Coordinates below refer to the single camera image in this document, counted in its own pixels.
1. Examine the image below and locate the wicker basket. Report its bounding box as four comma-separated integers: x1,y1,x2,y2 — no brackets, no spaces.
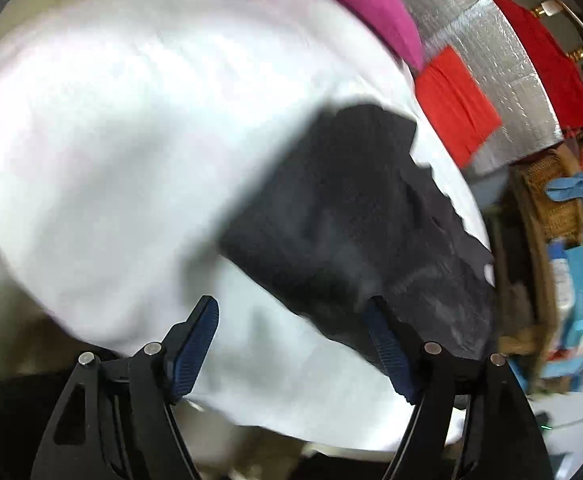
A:
491,145,583,396

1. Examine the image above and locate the dark red hanging cloth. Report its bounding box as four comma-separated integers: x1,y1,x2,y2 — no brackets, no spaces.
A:
479,0,583,136

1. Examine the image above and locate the white bed sheet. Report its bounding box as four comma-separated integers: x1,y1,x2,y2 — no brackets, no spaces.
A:
0,0,497,461

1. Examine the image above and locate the dark grey jacket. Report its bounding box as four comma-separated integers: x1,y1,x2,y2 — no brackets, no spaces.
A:
216,104,497,361

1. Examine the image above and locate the silver insulation mat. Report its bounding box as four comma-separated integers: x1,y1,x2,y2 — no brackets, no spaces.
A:
389,0,559,176

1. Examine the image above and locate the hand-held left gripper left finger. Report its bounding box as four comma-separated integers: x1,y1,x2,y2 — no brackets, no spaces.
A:
32,295,221,480

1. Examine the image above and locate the magenta cloth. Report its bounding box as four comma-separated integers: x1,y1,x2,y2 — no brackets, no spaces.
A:
304,0,425,72

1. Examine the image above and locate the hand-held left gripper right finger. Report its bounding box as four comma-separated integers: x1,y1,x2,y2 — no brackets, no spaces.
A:
361,296,555,480

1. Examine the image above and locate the light blue cloth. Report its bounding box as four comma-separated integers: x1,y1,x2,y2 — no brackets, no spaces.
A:
545,172,583,203

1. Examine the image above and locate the red folded cloth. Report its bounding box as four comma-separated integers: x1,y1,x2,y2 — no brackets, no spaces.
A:
415,45,503,167

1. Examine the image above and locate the pile of blue boxes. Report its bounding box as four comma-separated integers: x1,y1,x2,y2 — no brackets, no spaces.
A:
541,237,583,396

